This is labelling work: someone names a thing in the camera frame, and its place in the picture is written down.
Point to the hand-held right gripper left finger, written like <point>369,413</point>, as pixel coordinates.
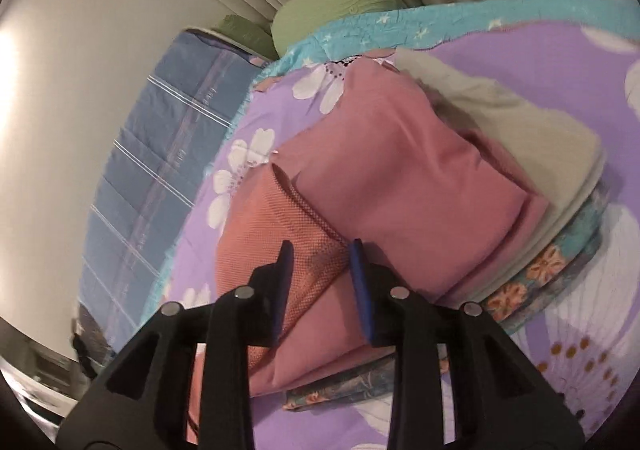
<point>285,275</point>

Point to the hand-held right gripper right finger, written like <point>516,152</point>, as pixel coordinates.
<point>357,280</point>

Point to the coral knit garment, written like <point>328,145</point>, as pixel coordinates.
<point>270,230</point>

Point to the pink folded garment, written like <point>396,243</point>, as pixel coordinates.
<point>400,170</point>

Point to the blue plaid quilt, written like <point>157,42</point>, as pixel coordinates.
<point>150,180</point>

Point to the teal floral folded garment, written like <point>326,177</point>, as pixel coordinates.
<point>545,270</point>

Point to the grey folded garment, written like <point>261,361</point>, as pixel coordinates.
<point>525,140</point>

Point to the small green pillow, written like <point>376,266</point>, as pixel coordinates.
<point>245,32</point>

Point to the purple floral blanket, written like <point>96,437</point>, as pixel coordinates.
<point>550,80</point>

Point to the large green pillow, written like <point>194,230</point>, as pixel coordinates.
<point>340,0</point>

